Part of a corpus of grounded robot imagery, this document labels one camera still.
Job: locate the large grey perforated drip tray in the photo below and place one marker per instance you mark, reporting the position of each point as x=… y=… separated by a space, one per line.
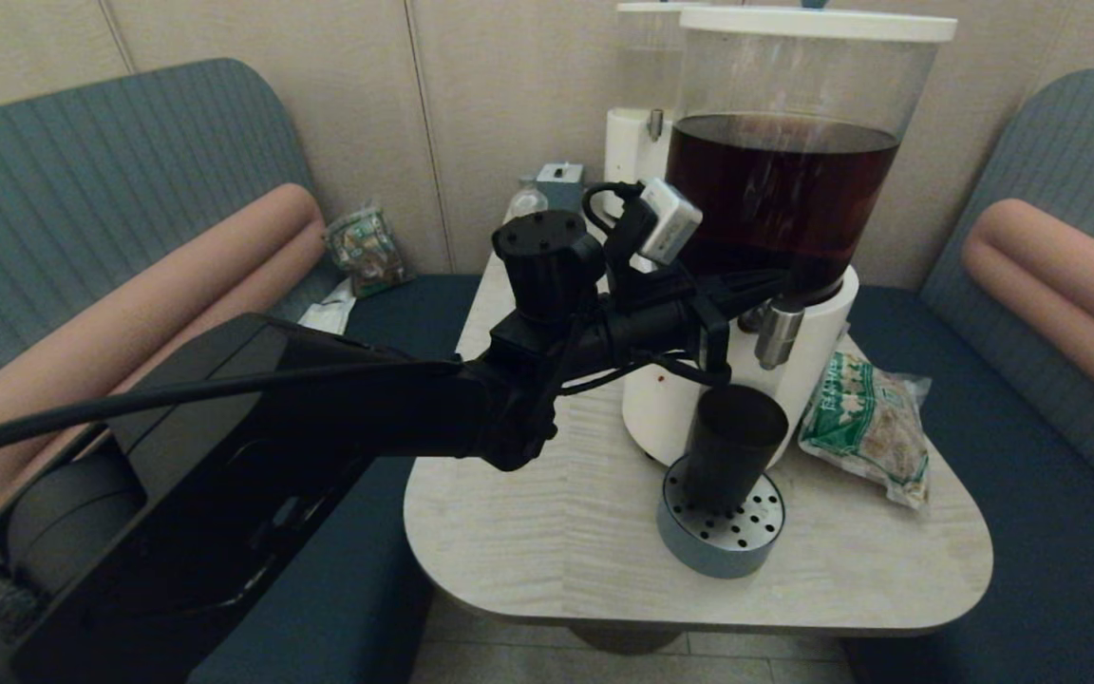
x=713 y=553

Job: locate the dark foil snack bag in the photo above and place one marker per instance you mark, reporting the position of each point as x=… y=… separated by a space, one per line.
x=367 y=252

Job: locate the small white water dispenser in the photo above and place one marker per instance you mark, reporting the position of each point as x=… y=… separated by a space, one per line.
x=628 y=133

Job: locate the large dark tea dispenser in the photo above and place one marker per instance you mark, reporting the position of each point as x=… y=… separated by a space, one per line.
x=794 y=190

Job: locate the blue bench with short bolster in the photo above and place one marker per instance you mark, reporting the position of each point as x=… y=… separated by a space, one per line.
x=1031 y=456

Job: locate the white napkin pack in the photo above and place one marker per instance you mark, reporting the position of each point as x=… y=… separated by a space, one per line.
x=329 y=309

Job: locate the blue bench with long bolster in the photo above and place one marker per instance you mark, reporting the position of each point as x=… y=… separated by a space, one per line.
x=82 y=142

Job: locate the large white dispenser lid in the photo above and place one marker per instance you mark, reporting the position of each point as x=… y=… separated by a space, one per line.
x=818 y=24

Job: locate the long pink bolster cushion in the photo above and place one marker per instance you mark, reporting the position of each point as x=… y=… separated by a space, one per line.
x=177 y=285

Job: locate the golden table pedestal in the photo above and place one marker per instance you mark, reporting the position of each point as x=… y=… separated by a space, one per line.
x=623 y=640

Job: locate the small metal dispenser tap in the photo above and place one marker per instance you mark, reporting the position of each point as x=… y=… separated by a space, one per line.
x=654 y=124

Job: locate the green printed snack bag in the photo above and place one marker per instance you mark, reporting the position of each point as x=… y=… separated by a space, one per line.
x=867 y=427

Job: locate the clear plastic bottle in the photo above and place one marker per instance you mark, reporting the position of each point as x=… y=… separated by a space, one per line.
x=523 y=201

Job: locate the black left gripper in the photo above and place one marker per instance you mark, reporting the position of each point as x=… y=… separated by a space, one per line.
x=651 y=328

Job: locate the black plastic cup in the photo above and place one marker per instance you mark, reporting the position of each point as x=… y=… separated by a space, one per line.
x=732 y=446

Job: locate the blue grey tissue box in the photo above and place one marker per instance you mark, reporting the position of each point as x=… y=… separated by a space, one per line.
x=561 y=176

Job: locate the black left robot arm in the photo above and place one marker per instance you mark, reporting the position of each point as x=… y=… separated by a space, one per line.
x=224 y=494

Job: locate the large metal dispenser tap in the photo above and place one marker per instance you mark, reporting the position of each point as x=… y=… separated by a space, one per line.
x=777 y=337

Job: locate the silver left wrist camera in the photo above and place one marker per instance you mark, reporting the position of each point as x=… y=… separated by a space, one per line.
x=670 y=223

